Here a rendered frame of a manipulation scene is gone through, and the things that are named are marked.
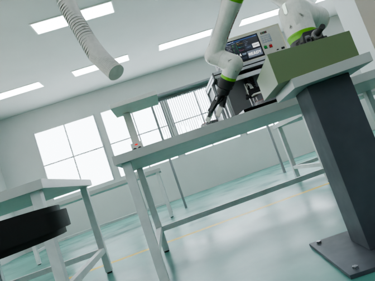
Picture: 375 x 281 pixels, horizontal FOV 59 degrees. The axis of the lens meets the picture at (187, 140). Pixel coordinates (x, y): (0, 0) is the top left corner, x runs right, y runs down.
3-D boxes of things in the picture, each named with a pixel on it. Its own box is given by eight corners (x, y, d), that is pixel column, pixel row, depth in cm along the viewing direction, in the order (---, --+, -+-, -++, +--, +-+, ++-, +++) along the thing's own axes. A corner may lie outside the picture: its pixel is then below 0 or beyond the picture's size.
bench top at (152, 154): (470, 45, 199) (466, 38, 199) (114, 165, 178) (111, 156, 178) (368, 91, 299) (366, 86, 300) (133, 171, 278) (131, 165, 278)
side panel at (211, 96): (230, 126, 237) (215, 84, 240) (226, 127, 237) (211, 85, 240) (224, 131, 265) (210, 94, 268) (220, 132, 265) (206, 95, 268)
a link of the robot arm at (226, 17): (238, 3, 170) (245, 4, 179) (219, -4, 174) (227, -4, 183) (215, 69, 188) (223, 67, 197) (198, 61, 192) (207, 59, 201)
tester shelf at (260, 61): (306, 49, 231) (304, 43, 231) (214, 78, 224) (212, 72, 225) (284, 70, 274) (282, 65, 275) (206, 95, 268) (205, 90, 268)
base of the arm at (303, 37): (340, 28, 128) (335, 14, 129) (302, 39, 128) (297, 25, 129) (319, 55, 154) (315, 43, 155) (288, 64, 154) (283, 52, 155)
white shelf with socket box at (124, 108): (175, 146, 248) (155, 90, 252) (127, 163, 244) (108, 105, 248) (174, 150, 282) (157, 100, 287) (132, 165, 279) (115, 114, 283)
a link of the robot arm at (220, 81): (232, 83, 186) (239, 81, 193) (215, 74, 190) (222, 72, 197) (229, 93, 189) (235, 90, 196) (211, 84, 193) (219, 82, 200)
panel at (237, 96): (311, 95, 243) (297, 57, 245) (227, 124, 236) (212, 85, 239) (311, 96, 244) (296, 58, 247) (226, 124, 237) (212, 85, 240)
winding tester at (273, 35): (288, 49, 233) (278, 23, 235) (230, 68, 229) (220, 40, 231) (270, 68, 271) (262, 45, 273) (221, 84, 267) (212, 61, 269)
